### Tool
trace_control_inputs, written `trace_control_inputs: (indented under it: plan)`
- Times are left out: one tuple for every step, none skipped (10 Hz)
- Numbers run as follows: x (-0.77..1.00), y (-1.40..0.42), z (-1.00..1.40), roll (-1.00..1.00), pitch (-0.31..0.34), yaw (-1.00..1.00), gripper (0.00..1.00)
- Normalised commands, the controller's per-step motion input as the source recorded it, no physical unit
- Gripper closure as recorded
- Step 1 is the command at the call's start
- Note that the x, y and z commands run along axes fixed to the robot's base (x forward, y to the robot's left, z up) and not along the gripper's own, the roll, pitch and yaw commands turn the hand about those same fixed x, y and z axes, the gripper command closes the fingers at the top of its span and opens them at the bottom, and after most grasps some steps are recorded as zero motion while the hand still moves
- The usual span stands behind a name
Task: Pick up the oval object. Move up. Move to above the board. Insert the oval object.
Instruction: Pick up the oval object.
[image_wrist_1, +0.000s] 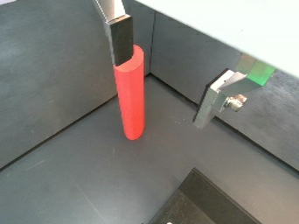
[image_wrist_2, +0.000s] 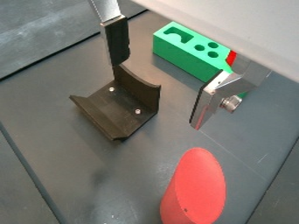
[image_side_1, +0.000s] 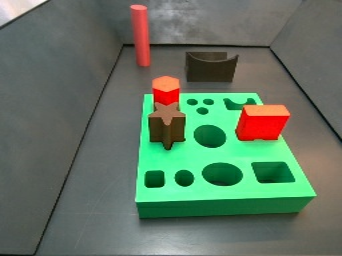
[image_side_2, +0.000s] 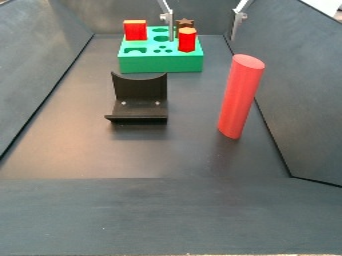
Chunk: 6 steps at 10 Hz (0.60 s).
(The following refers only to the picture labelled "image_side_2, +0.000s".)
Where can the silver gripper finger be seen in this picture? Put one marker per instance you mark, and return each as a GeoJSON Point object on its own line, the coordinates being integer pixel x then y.
{"type": "Point", "coordinates": [168, 17]}
{"type": "Point", "coordinates": [240, 16]}

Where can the red oval cylinder peg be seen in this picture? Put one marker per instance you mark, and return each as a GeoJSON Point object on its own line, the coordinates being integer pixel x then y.
{"type": "Point", "coordinates": [243, 85]}

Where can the green shape sorting board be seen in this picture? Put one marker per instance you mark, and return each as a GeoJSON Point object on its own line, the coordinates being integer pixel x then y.
{"type": "Point", "coordinates": [157, 54]}

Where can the brown star peg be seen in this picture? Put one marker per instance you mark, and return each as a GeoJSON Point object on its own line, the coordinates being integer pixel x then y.
{"type": "Point", "coordinates": [181, 24]}

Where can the red hexagonal peg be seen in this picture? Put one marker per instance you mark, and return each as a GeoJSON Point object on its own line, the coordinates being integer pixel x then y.
{"type": "Point", "coordinates": [188, 37]}

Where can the red square block peg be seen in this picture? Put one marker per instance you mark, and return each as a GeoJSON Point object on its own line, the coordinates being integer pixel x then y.
{"type": "Point", "coordinates": [136, 30]}

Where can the black curved holder stand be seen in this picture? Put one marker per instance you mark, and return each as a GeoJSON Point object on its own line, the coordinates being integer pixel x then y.
{"type": "Point", "coordinates": [141, 99]}

